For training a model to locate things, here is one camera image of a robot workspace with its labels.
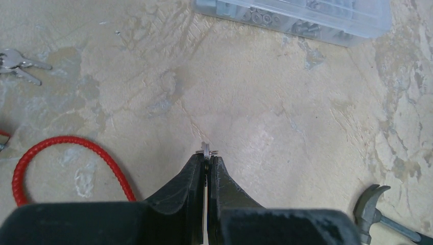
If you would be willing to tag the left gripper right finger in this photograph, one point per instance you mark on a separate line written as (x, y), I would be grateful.
(233, 217)

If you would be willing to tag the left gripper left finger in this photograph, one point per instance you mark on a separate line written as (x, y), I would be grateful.
(172, 215)

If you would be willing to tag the spare silver key bunch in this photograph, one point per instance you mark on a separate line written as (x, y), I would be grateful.
(12, 61)

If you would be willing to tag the clear plastic screw box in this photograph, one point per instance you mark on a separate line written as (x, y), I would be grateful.
(340, 22)

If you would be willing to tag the black handled hammer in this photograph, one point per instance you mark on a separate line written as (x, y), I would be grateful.
(366, 214)

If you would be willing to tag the small red cable padlock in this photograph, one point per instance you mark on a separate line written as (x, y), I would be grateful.
(4, 138)

